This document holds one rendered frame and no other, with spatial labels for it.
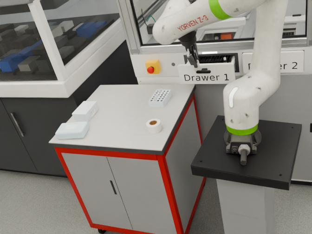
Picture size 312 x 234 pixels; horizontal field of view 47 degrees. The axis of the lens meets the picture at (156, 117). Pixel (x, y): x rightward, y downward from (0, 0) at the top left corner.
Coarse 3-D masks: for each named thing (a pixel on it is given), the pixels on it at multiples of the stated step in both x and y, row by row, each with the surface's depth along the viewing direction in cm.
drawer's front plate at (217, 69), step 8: (184, 64) 184; (200, 64) 180; (208, 64) 178; (216, 64) 177; (224, 64) 175; (232, 64) 173; (184, 72) 185; (192, 72) 184; (216, 72) 179; (224, 72) 177; (232, 72) 176; (184, 80) 188; (208, 80) 183; (216, 80) 182; (224, 80) 180; (232, 80) 178
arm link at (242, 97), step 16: (240, 80) 134; (256, 80) 133; (224, 96) 133; (240, 96) 128; (256, 96) 130; (224, 112) 138; (240, 112) 131; (256, 112) 133; (240, 128) 135; (256, 128) 138
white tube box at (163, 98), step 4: (156, 92) 193; (164, 92) 191; (168, 92) 190; (152, 96) 190; (160, 96) 189; (164, 96) 188; (168, 96) 189; (152, 100) 188; (156, 100) 186; (160, 100) 185; (164, 100) 185; (168, 100) 190; (152, 104) 187; (156, 104) 186; (160, 104) 185; (164, 104) 185
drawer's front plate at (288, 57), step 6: (246, 54) 179; (252, 54) 178; (282, 54) 173; (288, 54) 172; (294, 54) 171; (300, 54) 170; (246, 60) 181; (282, 60) 175; (288, 60) 174; (294, 60) 173; (300, 60) 172; (246, 66) 183; (282, 66) 177; (288, 66) 176; (300, 66) 173; (246, 72) 185; (282, 72) 178
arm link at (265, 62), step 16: (272, 0) 119; (256, 16) 128; (272, 16) 123; (256, 32) 131; (272, 32) 127; (256, 48) 134; (272, 48) 130; (256, 64) 136; (272, 64) 134; (272, 80) 137
